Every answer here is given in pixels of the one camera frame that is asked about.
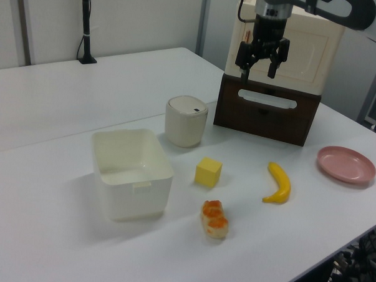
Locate yellow toy banana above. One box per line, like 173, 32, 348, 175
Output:
261, 161, 292, 205

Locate pink plastic plate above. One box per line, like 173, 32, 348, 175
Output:
316, 145, 376, 186

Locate white plastic box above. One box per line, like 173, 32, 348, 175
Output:
87, 126, 176, 225

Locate dark brown wooden drawer box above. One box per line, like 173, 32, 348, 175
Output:
211, 72, 323, 148

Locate black cables under table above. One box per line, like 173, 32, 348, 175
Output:
324, 226, 376, 282

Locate orange topped toy bread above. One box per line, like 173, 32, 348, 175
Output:
199, 198, 231, 241

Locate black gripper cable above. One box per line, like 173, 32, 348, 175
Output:
236, 0, 258, 25

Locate black camera stand pole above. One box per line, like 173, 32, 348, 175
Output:
76, 0, 100, 65

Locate yellow cube block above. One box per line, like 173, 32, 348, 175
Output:
193, 156, 223, 188

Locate grey partition frame post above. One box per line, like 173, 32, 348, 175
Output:
194, 0, 211, 59
14, 0, 36, 67

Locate cream toy microwave cabinet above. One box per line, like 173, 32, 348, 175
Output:
223, 0, 348, 99

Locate white drawer handle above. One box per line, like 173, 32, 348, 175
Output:
236, 87, 299, 111

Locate beige lidded trash bin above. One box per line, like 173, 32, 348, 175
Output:
163, 94, 210, 149

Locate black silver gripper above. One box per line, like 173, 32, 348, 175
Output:
234, 0, 293, 85

